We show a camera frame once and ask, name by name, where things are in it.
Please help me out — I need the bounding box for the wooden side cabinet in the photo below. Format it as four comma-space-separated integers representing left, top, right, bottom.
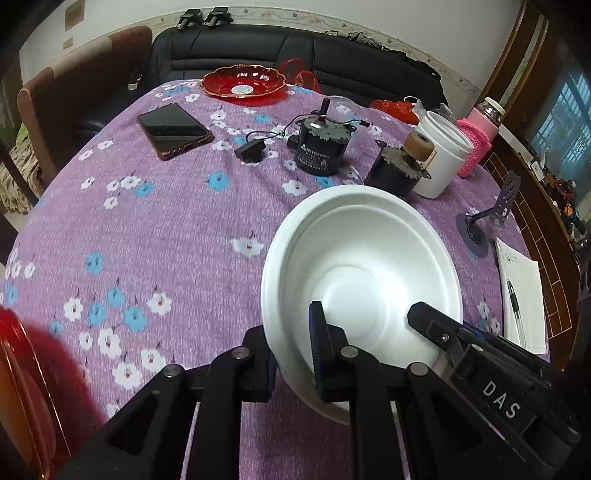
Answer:
480, 129, 585, 370

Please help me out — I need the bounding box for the brown upholstered chair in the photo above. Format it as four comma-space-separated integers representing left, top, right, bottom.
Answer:
17, 25, 153, 195

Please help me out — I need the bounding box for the black leather sofa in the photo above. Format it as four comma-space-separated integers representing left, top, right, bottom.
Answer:
76, 25, 446, 134

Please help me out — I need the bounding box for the red gold-rimmed plate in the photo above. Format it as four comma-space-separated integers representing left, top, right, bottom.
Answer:
0, 307, 109, 480
201, 65, 287, 100

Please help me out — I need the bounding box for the small black adapter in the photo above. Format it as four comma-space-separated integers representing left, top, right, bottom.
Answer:
234, 141, 266, 163

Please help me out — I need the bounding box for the pink knit-sleeved bottle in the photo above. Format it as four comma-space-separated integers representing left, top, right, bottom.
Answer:
456, 97, 506, 178

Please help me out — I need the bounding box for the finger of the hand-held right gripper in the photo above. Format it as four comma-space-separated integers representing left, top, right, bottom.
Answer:
409, 302, 481, 365

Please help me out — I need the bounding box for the black smartphone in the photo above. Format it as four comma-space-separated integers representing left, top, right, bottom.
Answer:
137, 102, 214, 161

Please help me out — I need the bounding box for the purple floral tablecloth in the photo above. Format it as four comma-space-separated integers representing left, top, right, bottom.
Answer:
0, 78, 550, 480

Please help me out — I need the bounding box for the motor with wooden wheel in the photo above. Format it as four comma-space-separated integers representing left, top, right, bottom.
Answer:
364, 130, 437, 200

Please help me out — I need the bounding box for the white paper notepad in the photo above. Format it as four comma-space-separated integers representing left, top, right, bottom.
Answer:
495, 237, 550, 355

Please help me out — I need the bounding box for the black pen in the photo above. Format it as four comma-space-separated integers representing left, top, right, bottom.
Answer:
507, 278, 522, 347

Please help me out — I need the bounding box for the white foam bowl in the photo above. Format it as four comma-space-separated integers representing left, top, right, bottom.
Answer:
261, 185, 464, 425

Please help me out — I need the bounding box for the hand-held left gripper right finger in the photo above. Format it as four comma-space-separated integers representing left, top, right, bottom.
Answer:
308, 300, 532, 480

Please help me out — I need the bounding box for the clear glass bowl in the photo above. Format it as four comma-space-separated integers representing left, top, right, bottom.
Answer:
323, 95, 365, 125

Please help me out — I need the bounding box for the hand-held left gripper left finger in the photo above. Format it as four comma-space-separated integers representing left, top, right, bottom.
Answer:
55, 325, 278, 480

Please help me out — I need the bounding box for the crumpled red plastic bag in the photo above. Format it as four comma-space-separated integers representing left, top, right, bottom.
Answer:
369, 99, 419, 125

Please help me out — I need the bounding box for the black geared motor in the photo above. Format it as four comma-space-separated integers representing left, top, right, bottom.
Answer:
293, 98, 358, 176

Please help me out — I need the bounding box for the grey phone stand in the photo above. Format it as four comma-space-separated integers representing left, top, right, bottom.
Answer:
456, 171, 522, 257

